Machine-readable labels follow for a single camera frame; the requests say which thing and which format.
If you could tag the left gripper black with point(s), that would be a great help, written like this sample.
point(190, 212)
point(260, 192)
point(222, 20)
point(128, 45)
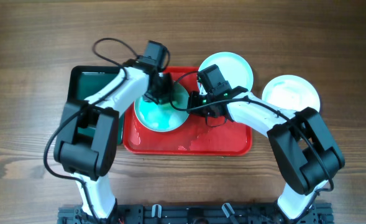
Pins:
point(154, 98)

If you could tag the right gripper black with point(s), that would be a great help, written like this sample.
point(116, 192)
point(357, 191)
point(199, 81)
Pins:
point(195, 96)

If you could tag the white plate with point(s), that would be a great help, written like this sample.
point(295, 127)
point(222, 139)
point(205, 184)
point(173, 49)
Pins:
point(235, 69)
point(163, 117)
point(291, 92)

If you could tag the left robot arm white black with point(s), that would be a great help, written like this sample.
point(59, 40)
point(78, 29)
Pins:
point(85, 141)

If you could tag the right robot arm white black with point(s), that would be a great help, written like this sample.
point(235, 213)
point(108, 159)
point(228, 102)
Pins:
point(307, 155)

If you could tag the red plastic tray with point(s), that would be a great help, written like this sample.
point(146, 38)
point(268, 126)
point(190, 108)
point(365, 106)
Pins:
point(196, 136)

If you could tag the dark green tray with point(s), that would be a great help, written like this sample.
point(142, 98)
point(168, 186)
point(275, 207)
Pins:
point(87, 80)

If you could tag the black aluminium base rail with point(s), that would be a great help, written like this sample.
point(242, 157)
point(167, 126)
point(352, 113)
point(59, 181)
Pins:
point(252, 213)

